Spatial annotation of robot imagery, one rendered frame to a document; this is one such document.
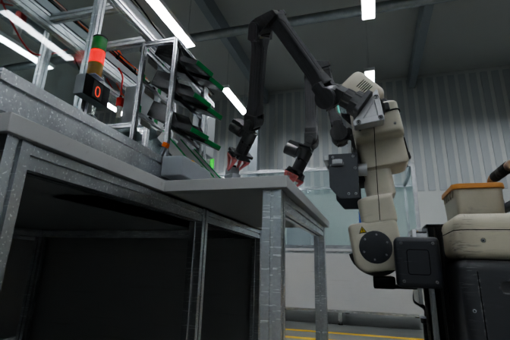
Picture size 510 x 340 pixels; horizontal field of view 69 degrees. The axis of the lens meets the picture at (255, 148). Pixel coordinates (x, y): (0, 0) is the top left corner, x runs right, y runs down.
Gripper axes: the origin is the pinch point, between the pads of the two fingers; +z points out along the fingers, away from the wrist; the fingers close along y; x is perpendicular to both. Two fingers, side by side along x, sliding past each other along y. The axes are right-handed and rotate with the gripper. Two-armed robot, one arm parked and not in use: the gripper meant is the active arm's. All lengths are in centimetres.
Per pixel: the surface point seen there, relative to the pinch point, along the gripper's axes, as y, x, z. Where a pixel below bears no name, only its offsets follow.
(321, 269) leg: -33, 43, 17
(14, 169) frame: 87, 68, -25
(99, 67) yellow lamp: 64, -9, -24
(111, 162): 70, 56, -22
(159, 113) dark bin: 29.6, -28.4, -6.8
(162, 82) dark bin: 30, -39, -18
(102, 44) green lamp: 64, -15, -30
